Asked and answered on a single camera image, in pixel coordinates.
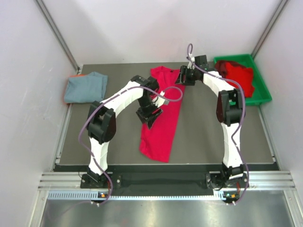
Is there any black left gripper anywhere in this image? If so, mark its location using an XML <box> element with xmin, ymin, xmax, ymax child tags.
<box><xmin>136</xmin><ymin>96</ymin><xmax>162</xmax><ymax>130</ymax></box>

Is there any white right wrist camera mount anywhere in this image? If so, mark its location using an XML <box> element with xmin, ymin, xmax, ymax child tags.
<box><xmin>187</xmin><ymin>54</ymin><xmax>195</xmax><ymax>70</ymax></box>

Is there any crimson red t-shirt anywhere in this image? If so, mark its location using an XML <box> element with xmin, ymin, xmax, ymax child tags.
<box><xmin>139</xmin><ymin>66</ymin><xmax>185</xmax><ymax>163</ymax></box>

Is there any slotted grey cable duct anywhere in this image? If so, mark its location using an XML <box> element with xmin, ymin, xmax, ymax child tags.
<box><xmin>47</xmin><ymin>191</ymin><xmax>237</xmax><ymax>201</ymax></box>

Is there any green plastic bin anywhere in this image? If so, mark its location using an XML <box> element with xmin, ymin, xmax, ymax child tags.
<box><xmin>214</xmin><ymin>54</ymin><xmax>272</xmax><ymax>106</ymax></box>

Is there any aluminium corner post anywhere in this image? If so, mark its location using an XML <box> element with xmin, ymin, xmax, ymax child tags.
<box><xmin>251</xmin><ymin>0</ymin><xmax>290</xmax><ymax>59</ymax></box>
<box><xmin>34</xmin><ymin>0</ymin><xmax>80</xmax><ymax>72</ymax></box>

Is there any folded blue-grey t-shirt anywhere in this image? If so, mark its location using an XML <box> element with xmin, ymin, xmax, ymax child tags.
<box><xmin>63</xmin><ymin>72</ymin><xmax>108</xmax><ymax>104</ymax></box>

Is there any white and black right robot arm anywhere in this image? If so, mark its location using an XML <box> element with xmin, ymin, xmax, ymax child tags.
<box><xmin>176</xmin><ymin>53</ymin><xmax>245</xmax><ymax>190</ymax></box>

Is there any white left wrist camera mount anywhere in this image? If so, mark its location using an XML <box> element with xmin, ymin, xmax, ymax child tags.
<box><xmin>152</xmin><ymin>91</ymin><xmax>169</xmax><ymax>107</ymax></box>

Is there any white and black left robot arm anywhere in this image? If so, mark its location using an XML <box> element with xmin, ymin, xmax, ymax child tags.
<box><xmin>87</xmin><ymin>75</ymin><xmax>165</xmax><ymax>188</ymax></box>

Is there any bright red t-shirt in bin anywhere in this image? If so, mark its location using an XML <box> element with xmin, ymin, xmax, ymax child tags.
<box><xmin>225</xmin><ymin>62</ymin><xmax>255</xmax><ymax>98</ymax></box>

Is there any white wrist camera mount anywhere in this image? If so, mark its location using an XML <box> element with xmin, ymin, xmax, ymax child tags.
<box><xmin>152</xmin><ymin>91</ymin><xmax>169</xmax><ymax>107</ymax></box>
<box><xmin>187</xmin><ymin>54</ymin><xmax>195</xmax><ymax>70</ymax></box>

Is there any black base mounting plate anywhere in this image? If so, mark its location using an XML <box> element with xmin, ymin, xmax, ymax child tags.
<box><xmin>80</xmin><ymin>172</ymin><xmax>248</xmax><ymax>196</ymax></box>

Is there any folded orange t-shirt under blue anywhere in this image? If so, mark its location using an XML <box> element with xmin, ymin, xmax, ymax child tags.
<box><xmin>63</xmin><ymin>74</ymin><xmax>86</xmax><ymax>104</ymax></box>

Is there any aluminium front frame rail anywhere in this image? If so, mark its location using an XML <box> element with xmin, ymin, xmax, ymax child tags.
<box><xmin>38</xmin><ymin>171</ymin><xmax>295</xmax><ymax>191</ymax></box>

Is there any right aluminium corner post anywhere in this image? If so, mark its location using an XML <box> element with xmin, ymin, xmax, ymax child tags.
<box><xmin>251</xmin><ymin>0</ymin><xmax>290</xmax><ymax>59</ymax></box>

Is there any left aluminium corner post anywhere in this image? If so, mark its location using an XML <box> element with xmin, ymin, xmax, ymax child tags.
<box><xmin>34</xmin><ymin>0</ymin><xmax>80</xmax><ymax>72</ymax></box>

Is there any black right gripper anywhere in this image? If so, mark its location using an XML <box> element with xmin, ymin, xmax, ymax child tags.
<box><xmin>175</xmin><ymin>66</ymin><xmax>199</xmax><ymax>87</ymax></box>

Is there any dark maroon t-shirt in bin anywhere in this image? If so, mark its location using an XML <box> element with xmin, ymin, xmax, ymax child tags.
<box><xmin>214</xmin><ymin>60</ymin><xmax>243</xmax><ymax>78</ymax></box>

